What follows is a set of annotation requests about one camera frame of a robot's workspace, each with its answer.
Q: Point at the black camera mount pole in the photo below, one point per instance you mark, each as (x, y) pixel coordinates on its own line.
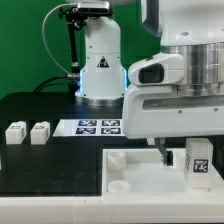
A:
(75, 22)

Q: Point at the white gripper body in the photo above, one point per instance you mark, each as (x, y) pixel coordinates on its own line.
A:
(156, 112)

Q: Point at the white L-shaped fence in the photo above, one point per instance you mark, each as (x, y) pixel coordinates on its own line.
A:
(191, 206)

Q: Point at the white sheet with markers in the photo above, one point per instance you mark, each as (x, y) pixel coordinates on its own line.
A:
(88, 127)

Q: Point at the grey overhead camera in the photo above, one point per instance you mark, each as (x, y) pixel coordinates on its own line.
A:
(94, 7)

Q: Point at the white square tabletop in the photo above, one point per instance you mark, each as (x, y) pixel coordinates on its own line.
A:
(142, 171)

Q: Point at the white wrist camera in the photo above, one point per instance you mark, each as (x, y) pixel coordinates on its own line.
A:
(160, 69)

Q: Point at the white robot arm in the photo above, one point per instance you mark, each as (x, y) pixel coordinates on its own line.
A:
(178, 92)

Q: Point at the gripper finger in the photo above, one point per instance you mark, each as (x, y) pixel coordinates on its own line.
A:
(167, 156)

